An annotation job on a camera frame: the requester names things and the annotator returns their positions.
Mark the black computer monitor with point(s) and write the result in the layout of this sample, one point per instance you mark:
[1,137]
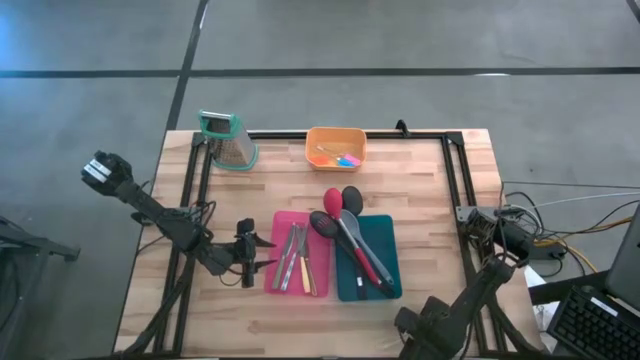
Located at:
[627,265]

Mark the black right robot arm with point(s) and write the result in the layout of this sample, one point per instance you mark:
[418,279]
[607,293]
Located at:
[470,300]

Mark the teal-trimmed steel box grater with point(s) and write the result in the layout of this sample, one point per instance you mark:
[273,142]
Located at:
[230,147]

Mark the orange plastic bin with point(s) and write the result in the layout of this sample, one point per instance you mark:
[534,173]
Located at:
[330,137]

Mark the black aluminium table frame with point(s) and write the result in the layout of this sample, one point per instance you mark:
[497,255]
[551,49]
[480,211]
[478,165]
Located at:
[447,165]

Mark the black computer keyboard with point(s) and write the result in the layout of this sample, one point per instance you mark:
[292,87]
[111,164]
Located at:
[595,325]

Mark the black metal stand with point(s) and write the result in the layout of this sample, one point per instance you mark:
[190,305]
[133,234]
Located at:
[40,245]

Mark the all-steel table knife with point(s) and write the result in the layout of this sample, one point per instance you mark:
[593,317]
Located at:
[311,272]

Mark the blue silicone basting brush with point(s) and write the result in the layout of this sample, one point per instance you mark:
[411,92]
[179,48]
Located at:
[344,163]

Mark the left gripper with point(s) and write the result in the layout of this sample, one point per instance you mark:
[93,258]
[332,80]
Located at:
[247,260]

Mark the black power strip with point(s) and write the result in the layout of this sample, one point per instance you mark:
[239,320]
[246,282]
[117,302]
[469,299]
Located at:
[545,253]

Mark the black slotted spoon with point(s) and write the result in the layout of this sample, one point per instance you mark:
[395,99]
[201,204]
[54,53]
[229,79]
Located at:
[322,225]

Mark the teal plastic tray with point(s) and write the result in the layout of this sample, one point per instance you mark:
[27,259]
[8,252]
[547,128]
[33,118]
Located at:
[385,235]

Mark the red silicone spoon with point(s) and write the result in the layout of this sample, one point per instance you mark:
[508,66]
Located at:
[333,202]

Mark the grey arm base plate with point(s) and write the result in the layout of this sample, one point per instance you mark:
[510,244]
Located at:
[465,212]

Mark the white paper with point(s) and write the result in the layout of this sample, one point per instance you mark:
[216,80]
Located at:
[534,280]

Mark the pink translucent plastic tray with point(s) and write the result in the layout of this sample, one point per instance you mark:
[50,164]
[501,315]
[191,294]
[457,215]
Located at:
[322,270]

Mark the black frame clamp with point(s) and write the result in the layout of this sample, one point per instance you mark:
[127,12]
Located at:
[402,128]

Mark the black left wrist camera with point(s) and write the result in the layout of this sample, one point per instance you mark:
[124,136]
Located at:
[245,226]

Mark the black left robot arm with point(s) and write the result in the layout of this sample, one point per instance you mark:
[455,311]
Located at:
[150,210]

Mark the grey-blue silicone spoon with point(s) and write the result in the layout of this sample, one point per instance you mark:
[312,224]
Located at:
[351,224]

